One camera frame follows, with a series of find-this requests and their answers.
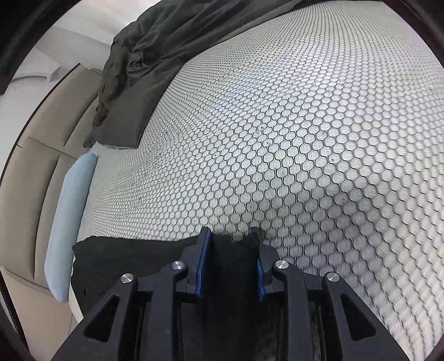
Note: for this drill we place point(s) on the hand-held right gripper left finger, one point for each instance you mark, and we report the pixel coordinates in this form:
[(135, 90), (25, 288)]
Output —
[(204, 263)]

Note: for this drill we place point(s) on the bed with honeycomb sheet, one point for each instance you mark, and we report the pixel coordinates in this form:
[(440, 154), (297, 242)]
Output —
[(312, 139)]

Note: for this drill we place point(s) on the black pants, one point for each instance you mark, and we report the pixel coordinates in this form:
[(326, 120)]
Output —
[(232, 277)]

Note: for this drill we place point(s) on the dark grey duvet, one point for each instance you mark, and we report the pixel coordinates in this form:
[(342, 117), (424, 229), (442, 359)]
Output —
[(156, 52)]

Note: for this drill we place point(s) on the beige padded headboard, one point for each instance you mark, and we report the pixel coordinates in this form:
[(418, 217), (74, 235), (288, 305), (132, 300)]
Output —
[(34, 173)]

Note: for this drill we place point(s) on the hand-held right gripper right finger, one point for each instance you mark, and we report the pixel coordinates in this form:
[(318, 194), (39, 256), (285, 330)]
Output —
[(260, 277)]

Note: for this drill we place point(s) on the light blue bolster pillow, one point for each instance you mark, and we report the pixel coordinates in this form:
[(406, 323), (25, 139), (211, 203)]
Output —
[(69, 215)]

